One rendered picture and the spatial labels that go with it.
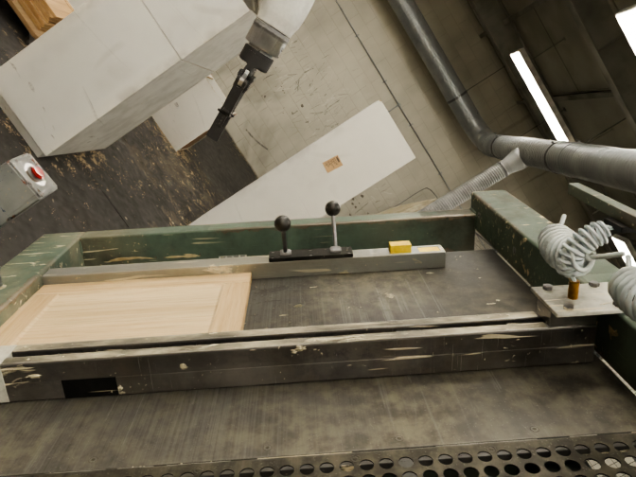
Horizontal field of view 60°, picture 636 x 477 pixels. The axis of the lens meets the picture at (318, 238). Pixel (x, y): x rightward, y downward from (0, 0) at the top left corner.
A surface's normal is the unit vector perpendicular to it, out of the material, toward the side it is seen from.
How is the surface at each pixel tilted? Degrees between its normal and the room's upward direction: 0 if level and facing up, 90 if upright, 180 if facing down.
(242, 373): 90
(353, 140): 90
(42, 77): 90
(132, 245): 90
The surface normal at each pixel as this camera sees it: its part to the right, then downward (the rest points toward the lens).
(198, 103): -0.04, 0.22
